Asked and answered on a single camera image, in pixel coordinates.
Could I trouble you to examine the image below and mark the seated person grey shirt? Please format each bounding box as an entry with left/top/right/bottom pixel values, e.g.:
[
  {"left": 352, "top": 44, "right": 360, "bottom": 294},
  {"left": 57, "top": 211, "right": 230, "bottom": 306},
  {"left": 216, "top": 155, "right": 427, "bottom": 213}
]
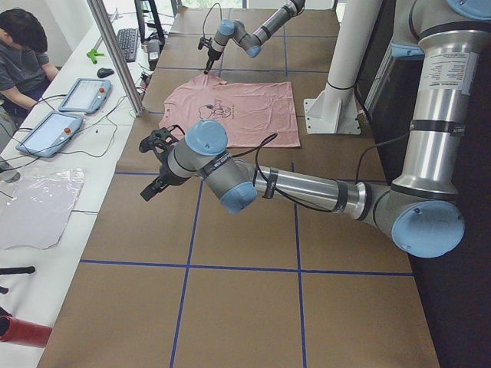
[{"left": 1, "top": 8, "right": 59, "bottom": 126}]

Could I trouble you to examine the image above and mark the far teach pendant tablet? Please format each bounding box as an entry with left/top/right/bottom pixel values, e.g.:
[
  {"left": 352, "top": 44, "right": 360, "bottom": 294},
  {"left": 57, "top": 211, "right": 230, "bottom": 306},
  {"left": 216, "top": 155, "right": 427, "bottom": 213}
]
[{"left": 58, "top": 78, "right": 112, "bottom": 114}]

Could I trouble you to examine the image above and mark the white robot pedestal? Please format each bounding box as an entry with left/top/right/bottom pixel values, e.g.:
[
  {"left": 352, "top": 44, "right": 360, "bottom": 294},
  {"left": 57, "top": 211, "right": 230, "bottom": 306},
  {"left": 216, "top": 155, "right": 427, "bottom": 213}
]
[{"left": 304, "top": 0, "right": 383, "bottom": 135}]

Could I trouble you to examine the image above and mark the teach pendant tablet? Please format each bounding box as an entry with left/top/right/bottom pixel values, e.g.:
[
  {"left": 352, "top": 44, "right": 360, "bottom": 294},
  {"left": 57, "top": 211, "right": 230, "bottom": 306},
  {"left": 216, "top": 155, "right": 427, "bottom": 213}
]
[
  {"left": 15, "top": 111, "right": 84, "bottom": 157},
  {"left": 58, "top": 78, "right": 112, "bottom": 114}
]

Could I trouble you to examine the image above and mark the pink t-shirt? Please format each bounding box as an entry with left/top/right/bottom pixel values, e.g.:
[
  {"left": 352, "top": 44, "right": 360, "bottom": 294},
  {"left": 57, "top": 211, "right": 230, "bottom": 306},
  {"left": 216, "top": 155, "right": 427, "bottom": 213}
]
[{"left": 159, "top": 73, "right": 301, "bottom": 148}]

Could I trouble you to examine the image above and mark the black computer mouse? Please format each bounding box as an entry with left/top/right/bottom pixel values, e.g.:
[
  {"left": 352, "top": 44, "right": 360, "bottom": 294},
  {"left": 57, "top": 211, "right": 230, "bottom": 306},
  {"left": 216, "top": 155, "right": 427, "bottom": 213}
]
[{"left": 97, "top": 67, "right": 114, "bottom": 78}]

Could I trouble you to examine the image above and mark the clear plastic bag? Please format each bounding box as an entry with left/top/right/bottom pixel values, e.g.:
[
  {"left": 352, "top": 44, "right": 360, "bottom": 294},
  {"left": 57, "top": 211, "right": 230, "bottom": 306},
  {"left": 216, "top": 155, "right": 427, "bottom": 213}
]
[{"left": 1, "top": 166, "right": 85, "bottom": 250}]

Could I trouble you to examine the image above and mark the green plastic tool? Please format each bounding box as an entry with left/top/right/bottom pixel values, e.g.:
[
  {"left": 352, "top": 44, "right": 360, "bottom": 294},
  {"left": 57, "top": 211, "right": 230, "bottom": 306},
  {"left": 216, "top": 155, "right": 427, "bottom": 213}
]
[{"left": 86, "top": 48, "right": 105, "bottom": 64}]

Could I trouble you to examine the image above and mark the near teach pendant tablet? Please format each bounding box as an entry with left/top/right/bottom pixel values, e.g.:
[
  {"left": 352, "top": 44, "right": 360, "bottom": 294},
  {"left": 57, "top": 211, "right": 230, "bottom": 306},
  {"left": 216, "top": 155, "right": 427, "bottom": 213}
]
[{"left": 15, "top": 111, "right": 84, "bottom": 157}]

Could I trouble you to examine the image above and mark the red cylinder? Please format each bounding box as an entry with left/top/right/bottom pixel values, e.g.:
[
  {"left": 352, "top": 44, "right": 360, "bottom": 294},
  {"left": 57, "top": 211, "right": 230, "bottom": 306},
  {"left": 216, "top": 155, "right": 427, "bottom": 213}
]
[{"left": 1, "top": 315, "right": 52, "bottom": 348}]

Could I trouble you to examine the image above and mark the black keyboard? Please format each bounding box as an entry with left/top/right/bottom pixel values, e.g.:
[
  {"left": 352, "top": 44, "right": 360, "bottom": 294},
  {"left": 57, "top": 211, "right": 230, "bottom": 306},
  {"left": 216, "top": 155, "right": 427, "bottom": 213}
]
[{"left": 117, "top": 28, "right": 139, "bottom": 62}]

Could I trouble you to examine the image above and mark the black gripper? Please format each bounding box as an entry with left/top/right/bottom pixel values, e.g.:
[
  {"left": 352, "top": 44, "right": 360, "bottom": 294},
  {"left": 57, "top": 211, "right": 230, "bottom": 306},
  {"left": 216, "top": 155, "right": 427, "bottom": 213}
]
[
  {"left": 204, "top": 47, "right": 221, "bottom": 74},
  {"left": 140, "top": 153, "right": 180, "bottom": 201}
]

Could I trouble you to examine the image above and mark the aluminium frame post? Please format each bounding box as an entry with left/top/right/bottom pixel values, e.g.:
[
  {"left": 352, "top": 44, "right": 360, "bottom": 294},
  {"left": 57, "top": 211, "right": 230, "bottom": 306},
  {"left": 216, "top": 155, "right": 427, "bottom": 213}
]
[{"left": 87, "top": 0, "right": 144, "bottom": 117}]

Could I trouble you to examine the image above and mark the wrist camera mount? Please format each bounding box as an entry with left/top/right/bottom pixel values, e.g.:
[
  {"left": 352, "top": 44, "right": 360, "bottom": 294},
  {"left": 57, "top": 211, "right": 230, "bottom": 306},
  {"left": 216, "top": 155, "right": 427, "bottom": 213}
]
[
  {"left": 198, "top": 36, "right": 213, "bottom": 50},
  {"left": 138, "top": 124, "right": 185, "bottom": 155}
]

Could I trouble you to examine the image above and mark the brown paper table cover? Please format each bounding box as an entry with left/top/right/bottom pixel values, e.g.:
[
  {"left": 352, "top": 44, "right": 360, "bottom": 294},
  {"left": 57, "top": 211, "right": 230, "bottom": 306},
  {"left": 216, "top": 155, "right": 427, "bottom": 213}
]
[{"left": 39, "top": 9, "right": 438, "bottom": 367}]

